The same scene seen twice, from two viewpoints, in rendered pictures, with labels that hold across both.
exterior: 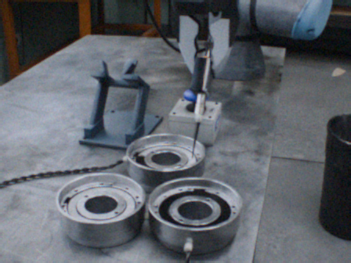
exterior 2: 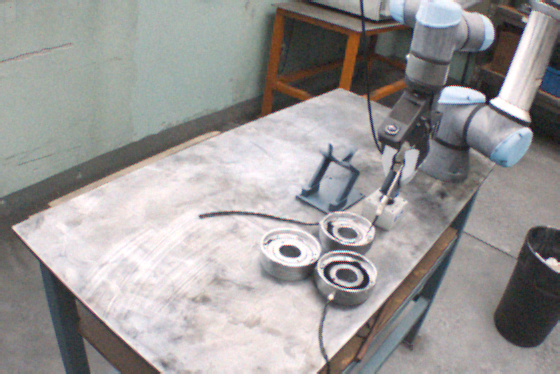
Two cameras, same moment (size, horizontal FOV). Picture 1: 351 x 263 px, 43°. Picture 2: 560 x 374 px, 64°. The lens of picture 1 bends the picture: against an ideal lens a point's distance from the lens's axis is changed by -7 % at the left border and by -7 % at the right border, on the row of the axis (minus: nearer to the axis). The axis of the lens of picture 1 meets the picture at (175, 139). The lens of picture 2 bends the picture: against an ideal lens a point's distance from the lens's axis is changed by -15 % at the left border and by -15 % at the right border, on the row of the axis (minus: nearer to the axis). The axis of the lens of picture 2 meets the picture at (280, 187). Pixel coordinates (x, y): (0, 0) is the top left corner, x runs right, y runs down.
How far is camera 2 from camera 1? 0.37 m
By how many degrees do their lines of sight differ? 16
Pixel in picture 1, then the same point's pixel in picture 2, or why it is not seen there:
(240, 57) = (447, 162)
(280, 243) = (451, 323)
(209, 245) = (344, 300)
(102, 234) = (282, 271)
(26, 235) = (235, 254)
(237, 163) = (397, 251)
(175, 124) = (367, 207)
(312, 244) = (477, 334)
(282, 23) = (484, 148)
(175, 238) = (325, 288)
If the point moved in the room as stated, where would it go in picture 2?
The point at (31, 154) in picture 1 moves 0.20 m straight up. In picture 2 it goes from (257, 195) to (270, 107)
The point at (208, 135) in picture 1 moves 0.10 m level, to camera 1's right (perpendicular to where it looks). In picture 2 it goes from (387, 223) to (432, 238)
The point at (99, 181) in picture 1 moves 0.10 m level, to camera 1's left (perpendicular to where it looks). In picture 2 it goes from (295, 235) to (245, 217)
